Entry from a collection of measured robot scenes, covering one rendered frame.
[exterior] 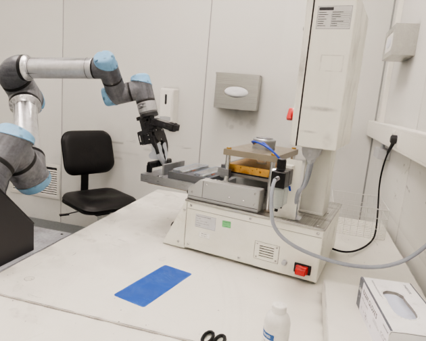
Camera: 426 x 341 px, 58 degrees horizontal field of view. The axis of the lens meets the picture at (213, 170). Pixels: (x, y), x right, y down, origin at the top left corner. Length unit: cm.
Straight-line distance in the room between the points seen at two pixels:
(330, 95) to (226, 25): 186
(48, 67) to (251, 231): 93
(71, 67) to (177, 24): 160
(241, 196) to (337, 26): 55
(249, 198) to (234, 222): 9
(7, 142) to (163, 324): 71
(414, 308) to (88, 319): 72
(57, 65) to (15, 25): 220
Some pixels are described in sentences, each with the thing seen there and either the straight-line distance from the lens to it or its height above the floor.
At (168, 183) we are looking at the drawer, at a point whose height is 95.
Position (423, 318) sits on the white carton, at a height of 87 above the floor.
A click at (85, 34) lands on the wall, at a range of 332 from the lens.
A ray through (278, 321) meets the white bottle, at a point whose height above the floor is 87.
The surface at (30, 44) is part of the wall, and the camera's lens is 360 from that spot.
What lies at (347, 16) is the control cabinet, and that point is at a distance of 113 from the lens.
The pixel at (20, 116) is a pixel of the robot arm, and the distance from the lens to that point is 159.
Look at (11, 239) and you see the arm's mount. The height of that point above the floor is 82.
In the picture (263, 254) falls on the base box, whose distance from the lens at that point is 122.
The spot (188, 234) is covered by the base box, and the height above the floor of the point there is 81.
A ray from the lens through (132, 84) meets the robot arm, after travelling 153.
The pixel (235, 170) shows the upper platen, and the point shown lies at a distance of 126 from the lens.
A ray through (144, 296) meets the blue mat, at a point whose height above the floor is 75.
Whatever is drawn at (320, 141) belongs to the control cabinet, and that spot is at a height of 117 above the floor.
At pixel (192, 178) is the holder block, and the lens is 134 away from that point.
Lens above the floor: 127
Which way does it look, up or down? 11 degrees down
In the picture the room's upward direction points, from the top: 5 degrees clockwise
